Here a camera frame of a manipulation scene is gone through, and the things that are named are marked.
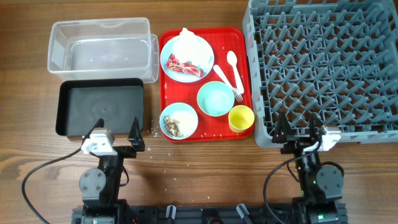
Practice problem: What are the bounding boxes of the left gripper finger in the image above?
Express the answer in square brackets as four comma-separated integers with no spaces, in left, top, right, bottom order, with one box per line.
[127,117,145,152]
[82,118,104,139]

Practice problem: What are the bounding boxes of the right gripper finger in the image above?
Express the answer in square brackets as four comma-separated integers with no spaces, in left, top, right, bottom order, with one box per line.
[272,113,294,144]
[309,113,323,140]

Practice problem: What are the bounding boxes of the rice and food scraps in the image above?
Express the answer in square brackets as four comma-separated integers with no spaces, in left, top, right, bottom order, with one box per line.
[163,115,185,138]

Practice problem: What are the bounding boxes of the yellow plastic cup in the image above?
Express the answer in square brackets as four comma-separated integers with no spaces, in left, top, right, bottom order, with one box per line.
[228,105,255,133]

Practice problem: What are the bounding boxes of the small light blue bowl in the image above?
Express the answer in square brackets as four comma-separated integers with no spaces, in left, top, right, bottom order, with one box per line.
[159,103,198,141]

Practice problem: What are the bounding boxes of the white plastic fork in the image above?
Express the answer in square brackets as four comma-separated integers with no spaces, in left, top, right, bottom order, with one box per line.
[213,65,243,103]

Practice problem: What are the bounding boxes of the mint green bowl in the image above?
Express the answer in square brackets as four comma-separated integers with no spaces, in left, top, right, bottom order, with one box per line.
[197,81,235,117]

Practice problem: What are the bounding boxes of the red snack wrapper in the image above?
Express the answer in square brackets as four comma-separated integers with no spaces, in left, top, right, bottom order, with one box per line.
[165,54,204,78]

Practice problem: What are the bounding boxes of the white plastic spoon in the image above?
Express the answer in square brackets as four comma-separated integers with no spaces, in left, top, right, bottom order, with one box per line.
[226,51,244,94]

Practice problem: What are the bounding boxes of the large light blue plate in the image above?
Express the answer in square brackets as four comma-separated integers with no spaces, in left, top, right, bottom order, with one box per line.
[160,30,215,83]

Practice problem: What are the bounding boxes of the white napkin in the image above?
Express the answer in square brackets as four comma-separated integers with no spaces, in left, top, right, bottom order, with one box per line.
[172,28,212,65]

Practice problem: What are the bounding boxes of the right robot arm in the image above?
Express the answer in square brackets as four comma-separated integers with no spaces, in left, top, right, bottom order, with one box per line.
[271,113,348,224]

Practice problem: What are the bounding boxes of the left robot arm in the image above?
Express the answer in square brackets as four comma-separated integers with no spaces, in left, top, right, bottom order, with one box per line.
[79,118,145,223]

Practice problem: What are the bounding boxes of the grey dishwasher rack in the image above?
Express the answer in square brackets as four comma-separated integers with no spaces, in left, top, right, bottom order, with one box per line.
[243,1,397,148]

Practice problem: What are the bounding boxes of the black plastic tray bin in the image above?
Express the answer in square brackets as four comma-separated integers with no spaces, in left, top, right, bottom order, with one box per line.
[55,78,144,137]

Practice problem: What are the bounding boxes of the clear plastic bin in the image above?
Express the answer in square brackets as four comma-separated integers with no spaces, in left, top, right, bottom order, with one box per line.
[47,17,159,83]

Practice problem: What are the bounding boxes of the red serving tray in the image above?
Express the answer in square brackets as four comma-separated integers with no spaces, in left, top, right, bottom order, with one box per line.
[159,27,254,142]

